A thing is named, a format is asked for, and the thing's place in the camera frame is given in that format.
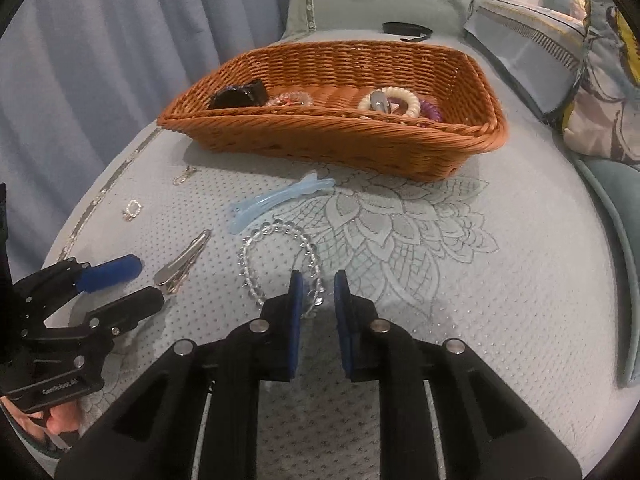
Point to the dark grey hair clip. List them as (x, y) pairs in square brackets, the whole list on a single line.
[(379, 102)]

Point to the light blue hair clip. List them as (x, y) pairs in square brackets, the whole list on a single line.
[(247, 211)]

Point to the striped blue pillow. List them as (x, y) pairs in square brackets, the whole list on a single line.
[(537, 51)]

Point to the teal velvet cushion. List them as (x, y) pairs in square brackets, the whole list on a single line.
[(614, 188)]

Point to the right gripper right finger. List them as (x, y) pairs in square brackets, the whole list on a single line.
[(444, 413)]

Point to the brown wicker basket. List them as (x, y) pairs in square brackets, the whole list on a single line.
[(333, 128)]

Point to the person's left hand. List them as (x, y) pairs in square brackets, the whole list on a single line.
[(50, 432)]

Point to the gold earring with black stone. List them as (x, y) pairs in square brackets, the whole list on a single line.
[(187, 173)]

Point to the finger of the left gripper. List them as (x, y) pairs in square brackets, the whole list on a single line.
[(124, 314), (114, 272)]

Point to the silver metal hair clip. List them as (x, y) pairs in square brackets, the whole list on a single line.
[(170, 277)]

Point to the gold square earring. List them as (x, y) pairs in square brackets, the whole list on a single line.
[(131, 210)]

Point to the black hair band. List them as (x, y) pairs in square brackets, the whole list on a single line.
[(407, 32)]

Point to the blue curtain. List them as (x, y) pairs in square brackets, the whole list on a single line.
[(80, 79)]

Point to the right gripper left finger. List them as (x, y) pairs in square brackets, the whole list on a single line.
[(193, 412)]

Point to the large floral cushion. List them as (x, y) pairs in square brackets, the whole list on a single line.
[(603, 119)]

